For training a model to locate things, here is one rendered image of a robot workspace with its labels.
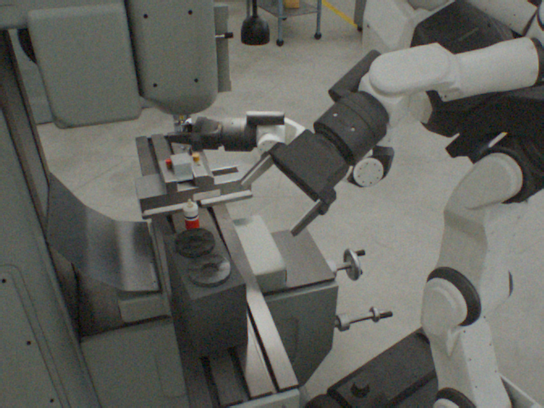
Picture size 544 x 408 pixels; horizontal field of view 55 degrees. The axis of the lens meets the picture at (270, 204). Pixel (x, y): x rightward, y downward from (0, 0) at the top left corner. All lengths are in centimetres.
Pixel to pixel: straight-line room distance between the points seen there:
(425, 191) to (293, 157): 273
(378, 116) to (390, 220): 240
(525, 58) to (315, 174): 34
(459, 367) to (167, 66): 98
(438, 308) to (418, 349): 47
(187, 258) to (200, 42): 47
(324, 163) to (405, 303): 197
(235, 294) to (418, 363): 75
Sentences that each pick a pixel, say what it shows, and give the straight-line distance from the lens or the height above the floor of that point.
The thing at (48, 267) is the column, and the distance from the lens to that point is 139.
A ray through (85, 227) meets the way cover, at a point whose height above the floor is 96.
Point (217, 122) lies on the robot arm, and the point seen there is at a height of 126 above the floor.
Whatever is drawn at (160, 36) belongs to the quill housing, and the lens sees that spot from 119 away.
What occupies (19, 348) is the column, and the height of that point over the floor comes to 81.
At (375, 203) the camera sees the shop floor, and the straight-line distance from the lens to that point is 327.
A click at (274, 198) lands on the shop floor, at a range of 325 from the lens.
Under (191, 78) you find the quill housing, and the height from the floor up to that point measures 142.
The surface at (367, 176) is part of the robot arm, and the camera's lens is 137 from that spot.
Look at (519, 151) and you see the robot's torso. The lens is 103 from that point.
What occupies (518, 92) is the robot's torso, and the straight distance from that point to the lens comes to 102.
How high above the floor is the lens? 189
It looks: 36 degrees down
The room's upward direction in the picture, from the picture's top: straight up
